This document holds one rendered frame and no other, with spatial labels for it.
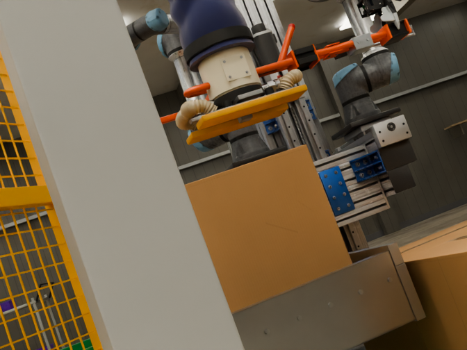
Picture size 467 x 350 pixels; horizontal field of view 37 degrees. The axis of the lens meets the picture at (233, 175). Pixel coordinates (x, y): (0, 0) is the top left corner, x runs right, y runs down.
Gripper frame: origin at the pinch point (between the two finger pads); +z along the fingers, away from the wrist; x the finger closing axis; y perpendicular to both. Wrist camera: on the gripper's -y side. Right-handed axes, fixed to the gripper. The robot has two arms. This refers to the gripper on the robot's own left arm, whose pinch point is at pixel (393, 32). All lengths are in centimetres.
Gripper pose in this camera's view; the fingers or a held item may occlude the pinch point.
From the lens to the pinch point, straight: 245.6
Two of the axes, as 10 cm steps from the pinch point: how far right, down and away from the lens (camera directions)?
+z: 3.5, 9.3, -1.1
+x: 2.0, -1.9, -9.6
